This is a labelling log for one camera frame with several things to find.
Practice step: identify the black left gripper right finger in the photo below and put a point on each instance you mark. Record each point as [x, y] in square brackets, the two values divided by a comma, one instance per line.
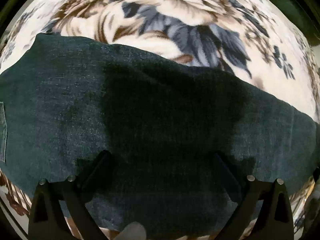
[275, 219]

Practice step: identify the dark blue denim jeans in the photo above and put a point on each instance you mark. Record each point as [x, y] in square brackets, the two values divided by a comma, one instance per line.
[165, 141]

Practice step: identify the dark green garment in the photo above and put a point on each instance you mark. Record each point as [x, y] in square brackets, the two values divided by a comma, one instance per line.
[304, 14]

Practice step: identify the floral white brown blanket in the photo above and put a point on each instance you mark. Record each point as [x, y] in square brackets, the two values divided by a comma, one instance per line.
[245, 38]

